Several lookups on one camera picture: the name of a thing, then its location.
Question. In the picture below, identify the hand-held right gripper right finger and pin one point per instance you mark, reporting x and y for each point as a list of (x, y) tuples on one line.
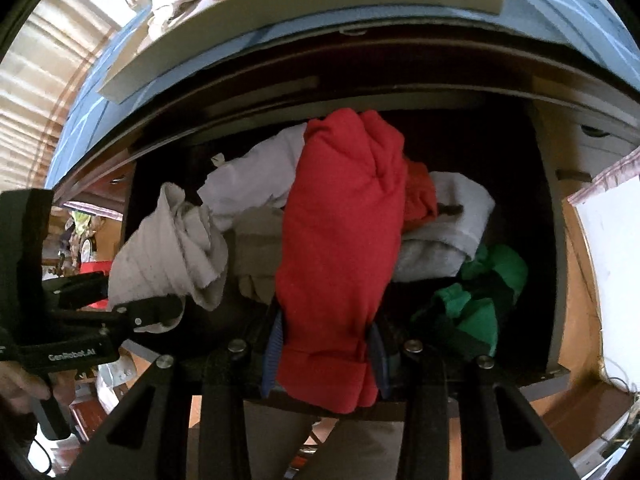
[(382, 360)]

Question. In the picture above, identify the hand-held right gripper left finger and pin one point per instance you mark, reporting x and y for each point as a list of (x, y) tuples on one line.
[(272, 355)]

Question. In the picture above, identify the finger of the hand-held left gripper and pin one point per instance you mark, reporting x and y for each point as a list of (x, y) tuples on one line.
[(75, 290), (145, 312)]

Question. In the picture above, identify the cream dotted underwear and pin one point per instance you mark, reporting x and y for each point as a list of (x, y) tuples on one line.
[(165, 250)]

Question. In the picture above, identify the green black striped underwear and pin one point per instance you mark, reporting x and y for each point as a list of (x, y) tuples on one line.
[(480, 320)]

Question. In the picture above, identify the large bright red underwear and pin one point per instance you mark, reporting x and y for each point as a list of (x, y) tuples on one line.
[(335, 235)]

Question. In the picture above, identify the light grey underwear dark emblem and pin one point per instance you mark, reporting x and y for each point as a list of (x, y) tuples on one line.
[(450, 240)]

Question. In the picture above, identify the pale pink underwear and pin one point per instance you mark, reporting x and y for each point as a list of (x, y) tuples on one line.
[(250, 180)]

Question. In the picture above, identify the red underwear cartoon print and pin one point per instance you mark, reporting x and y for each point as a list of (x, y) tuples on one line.
[(420, 195)]

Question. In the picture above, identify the dark wooden drawer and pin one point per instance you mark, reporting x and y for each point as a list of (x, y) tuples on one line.
[(550, 310)]

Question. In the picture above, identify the shallow white cardboard box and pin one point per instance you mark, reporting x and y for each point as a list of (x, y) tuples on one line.
[(300, 15)]

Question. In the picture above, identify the person's left hand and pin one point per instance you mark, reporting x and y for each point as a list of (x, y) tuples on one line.
[(20, 385)]

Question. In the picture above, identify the red plastic stool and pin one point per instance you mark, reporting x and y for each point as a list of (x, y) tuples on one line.
[(95, 265)]

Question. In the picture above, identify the green yellow bag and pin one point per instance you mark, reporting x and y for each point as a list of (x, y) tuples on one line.
[(80, 220)]

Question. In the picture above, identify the clear plastic bag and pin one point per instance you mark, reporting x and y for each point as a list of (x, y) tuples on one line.
[(117, 380)]

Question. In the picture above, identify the person's left leg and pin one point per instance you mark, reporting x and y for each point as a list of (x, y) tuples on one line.
[(280, 445)]

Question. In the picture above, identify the person's leg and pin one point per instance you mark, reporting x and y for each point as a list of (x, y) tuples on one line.
[(370, 452), (280, 445)]

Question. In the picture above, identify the person's right leg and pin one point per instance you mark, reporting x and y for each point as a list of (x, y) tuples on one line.
[(370, 452)]

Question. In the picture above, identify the beige patterned curtain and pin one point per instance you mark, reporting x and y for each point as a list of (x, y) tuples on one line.
[(40, 85)]

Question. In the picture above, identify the dark wooden desk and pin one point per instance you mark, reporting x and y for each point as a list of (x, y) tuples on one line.
[(450, 75)]

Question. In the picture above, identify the pink striped undercloth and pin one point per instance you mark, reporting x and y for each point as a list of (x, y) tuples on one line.
[(610, 175)]

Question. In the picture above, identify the blue plaid tablecloth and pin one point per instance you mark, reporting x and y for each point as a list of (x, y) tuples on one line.
[(565, 5)]

